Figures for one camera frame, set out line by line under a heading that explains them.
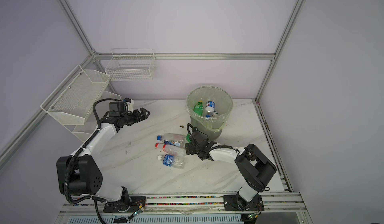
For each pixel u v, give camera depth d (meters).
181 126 1.04
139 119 0.77
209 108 0.90
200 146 0.70
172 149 0.88
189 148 0.82
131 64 0.96
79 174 0.43
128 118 0.73
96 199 0.53
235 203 0.73
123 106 0.70
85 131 0.75
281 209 0.73
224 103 0.88
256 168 0.45
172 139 0.96
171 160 0.84
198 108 0.88
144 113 0.80
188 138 0.70
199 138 0.70
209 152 0.61
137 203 0.74
